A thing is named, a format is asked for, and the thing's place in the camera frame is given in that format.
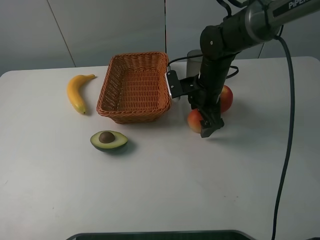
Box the orange red peach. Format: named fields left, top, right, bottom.
left=187, top=108, right=203, bottom=134

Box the brown wicker basket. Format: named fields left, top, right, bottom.
left=96, top=52, right=171, bottom=124

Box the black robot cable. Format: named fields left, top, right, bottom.
left=270, top=24, right=294, bottom=240

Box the halved avocado with pit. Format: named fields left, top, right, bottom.
left=90, top=130, right=128, bottom=152

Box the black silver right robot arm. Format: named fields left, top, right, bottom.
left=189, top=0, right=320, bottom=138

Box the red apple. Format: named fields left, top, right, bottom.
left=220, top=85, right=233, bottom=113

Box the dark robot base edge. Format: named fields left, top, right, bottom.
left=67, top=230, right=254, bottom=240

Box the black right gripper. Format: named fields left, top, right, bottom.
left=188, top=56, right=234, bottom=138

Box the yellow banana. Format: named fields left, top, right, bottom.
left=66, top=74, right=96, bottom=115

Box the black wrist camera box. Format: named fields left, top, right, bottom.
left=165, top=70, right=199, bottom=99

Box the grey translucent plastic cup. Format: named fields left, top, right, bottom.
left=186, top=49, right=203, bottom=78

